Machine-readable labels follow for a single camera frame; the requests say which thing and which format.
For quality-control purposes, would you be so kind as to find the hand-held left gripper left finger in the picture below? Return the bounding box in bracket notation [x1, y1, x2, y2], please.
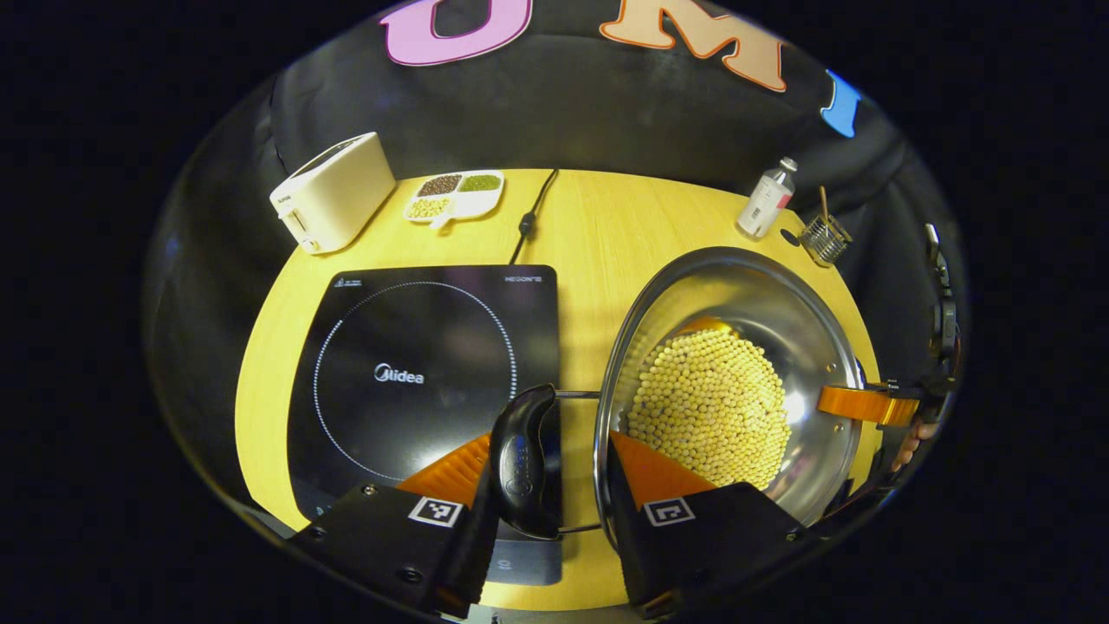
[290, 432, 505, 621]

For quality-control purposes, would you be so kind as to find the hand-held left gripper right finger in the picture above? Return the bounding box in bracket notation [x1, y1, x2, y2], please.
[605, 429, 808, 621]

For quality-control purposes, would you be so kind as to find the stainless steel pot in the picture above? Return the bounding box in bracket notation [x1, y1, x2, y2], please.
[490, 246, 867, 556]

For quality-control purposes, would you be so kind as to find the black induction cooktop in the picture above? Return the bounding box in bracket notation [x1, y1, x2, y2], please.
[286, 264, 564, 588]

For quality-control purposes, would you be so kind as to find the pile of yellow soybeans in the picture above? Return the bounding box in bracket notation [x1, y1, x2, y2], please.
[626, 328, 794, 491]

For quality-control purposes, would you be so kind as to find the small white bottle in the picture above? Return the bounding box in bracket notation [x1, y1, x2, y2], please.
[736, 157, 799, 239]

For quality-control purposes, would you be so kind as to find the white divided bean dish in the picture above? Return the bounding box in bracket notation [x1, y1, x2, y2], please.
[404, 170, 506, 230]

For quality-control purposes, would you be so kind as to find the white toaster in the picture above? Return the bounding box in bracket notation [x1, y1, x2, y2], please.
[269, 132, 397, 255]

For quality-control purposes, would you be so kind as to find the black backdrop cloth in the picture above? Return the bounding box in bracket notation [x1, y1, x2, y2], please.
[143, 0, 963, 521]

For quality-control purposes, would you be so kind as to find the wire mesh holder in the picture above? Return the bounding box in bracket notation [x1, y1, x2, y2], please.
[799, 212, 853, 266]

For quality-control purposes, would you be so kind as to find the black power cable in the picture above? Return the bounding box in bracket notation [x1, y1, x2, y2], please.
[508, 169, 561, 266]

